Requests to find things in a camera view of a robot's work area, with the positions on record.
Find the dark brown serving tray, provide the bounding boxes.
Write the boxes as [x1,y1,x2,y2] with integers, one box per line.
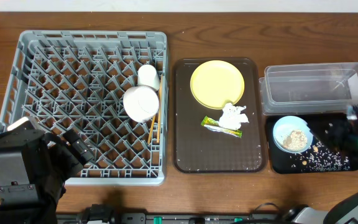
[171,58,267,174]

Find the green snack wrapper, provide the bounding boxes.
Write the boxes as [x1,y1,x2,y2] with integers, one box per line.
[201,116,242,138]

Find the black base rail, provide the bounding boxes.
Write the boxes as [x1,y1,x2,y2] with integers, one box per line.
[57,204,290,224]

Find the black waste bin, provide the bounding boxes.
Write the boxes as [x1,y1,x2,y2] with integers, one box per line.
[265,116,358,174]

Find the grey dishwasher rack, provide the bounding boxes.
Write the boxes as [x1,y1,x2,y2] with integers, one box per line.
[0,30,169,185]

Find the white napkin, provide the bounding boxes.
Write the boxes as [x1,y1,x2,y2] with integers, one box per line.
[218,103,249,131]

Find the cream cup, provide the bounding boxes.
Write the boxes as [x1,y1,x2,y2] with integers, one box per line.
[137,64,160,91]

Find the spilled rice food waste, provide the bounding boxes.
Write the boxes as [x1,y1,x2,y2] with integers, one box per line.
[290,141,351,173]

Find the clear plastic bin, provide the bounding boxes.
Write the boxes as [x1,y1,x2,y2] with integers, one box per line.
[259,62,358,116]

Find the blue bowl with food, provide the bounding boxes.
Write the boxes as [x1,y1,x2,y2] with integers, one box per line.
[273,116,313,154]

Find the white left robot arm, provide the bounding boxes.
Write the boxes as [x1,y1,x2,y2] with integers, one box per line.
[0,129,93,223]

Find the wooden chopstick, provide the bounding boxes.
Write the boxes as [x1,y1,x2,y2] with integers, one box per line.
[157,77,163,144]
[147,115,156,145]

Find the yellow plate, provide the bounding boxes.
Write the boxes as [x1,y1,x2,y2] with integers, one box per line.
[190,60,245,110]

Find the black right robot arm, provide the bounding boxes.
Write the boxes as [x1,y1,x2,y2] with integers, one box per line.
[282,106,358,224]

